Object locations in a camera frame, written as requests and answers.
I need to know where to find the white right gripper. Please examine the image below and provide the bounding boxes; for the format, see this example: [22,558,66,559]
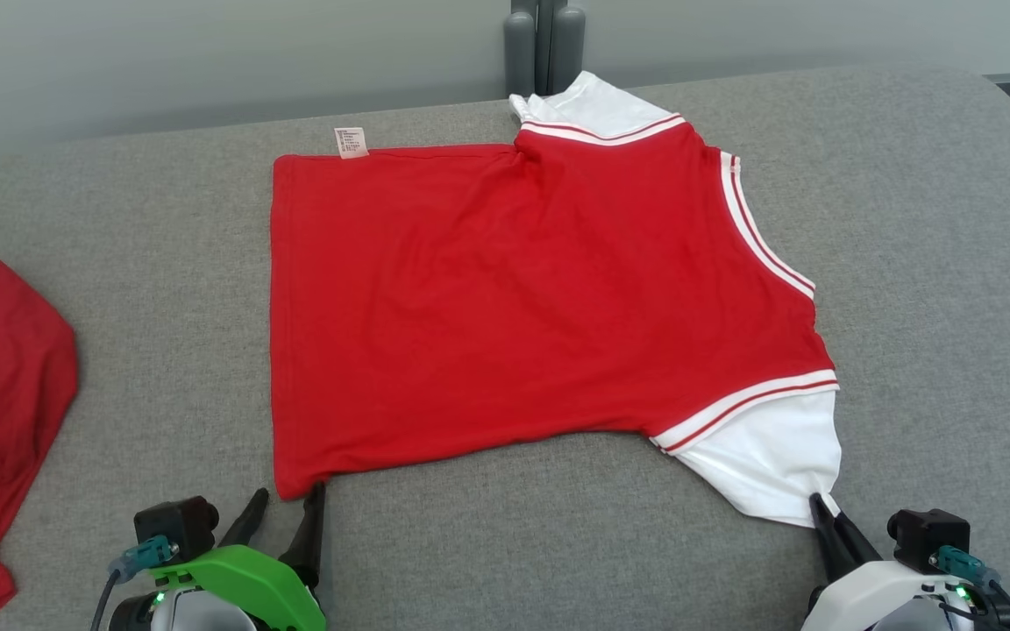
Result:
[800,492,1010,631]

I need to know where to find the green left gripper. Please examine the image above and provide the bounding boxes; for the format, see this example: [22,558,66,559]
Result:
[109,481,329,631]

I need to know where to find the red shirt white sleeves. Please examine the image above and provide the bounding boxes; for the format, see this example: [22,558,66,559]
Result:
[269,70,843,529]

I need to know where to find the grey partition post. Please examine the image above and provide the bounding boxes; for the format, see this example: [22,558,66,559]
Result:
[503,0,587,98]

